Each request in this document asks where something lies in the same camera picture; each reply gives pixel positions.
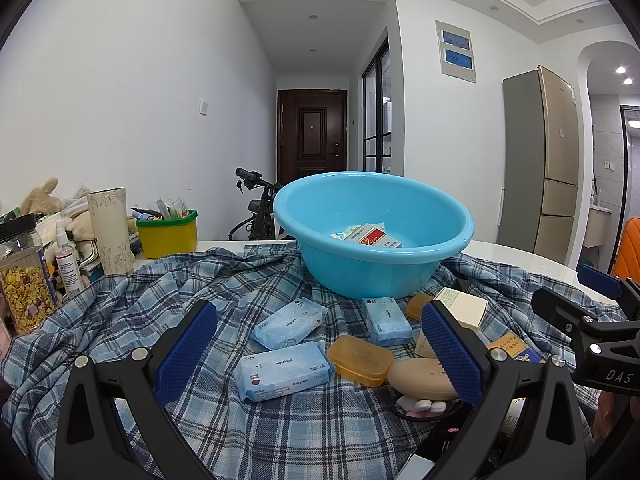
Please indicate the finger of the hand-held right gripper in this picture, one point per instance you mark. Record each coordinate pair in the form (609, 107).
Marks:
(597, 277)
(555, 305)

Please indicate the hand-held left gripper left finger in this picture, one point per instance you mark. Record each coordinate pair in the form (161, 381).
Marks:
(187, 347)

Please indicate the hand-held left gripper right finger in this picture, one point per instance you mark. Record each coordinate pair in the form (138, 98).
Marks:
(450, 355)

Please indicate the small cream carton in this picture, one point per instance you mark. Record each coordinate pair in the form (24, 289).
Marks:
(425, 345)

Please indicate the tan oval soap bar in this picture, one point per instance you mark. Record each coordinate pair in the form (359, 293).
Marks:
(417, 375)

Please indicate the cream carton box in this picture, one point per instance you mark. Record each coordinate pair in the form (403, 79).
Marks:
(462, 307)

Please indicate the white pink hair accessory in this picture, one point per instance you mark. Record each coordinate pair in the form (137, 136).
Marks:
(422, 404)

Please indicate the blue plastic basin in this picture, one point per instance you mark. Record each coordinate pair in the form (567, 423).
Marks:
(350, 260)

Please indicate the person's right hand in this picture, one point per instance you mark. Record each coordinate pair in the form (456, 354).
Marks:
(606, 410)

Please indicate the orange chair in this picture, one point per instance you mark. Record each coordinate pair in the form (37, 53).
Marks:
(629, 250)

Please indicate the white vanity cabinet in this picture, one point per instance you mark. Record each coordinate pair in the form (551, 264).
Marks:
(597, 225)

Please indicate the small orange soap case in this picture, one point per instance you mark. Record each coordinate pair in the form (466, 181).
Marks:
(417, 306)

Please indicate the gold blue cigarette box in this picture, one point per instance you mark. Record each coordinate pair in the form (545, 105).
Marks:
(515, 350)

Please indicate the blue plaid cloth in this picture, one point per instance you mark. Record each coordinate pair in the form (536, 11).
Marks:
(175, 280)

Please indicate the small blue wipes pack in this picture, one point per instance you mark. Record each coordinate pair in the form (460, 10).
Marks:
(387, 317)

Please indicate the black pouch pink dots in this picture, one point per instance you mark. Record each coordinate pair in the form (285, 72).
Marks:
(445, 435)

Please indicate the large orange soap case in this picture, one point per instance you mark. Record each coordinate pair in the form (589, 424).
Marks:
(360, 360)

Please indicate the large blue wipes pack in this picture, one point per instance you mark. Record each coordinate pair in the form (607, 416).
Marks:
(282, 370)

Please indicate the crumpled blue wipes pack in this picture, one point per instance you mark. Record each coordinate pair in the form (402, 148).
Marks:
(290, 322)

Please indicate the yellow plastic bin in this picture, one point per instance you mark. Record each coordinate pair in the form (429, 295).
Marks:
(167, 237)

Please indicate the gold grey refrigerator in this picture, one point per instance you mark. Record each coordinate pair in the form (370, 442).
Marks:
(542, 170)

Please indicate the blue capped tube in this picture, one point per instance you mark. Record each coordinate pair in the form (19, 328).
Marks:
(145, 217)

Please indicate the floral cream tumbler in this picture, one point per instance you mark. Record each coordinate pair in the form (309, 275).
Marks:
(112, 232)

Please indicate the green white sachets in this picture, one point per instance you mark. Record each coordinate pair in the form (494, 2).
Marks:
(172, 207)

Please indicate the white spray bottle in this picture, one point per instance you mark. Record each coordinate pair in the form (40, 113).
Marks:
(67, 265)

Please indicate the black bicycle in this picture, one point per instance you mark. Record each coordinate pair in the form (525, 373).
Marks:
(257, 210)

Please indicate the white packet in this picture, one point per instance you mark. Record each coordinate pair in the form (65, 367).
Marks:
(345, 232)

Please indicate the cream plush toy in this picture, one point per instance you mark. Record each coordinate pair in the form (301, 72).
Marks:
(82, 225)

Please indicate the tan plush toy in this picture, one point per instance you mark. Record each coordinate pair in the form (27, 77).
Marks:
(40, 200)

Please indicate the dark brown entrance door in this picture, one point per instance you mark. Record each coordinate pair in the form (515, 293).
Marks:
(312, 130)

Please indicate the black framed glass door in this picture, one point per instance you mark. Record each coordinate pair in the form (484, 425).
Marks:
(376, 115)

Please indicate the wall electrical panel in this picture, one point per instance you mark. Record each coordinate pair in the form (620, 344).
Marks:
(456, 50)

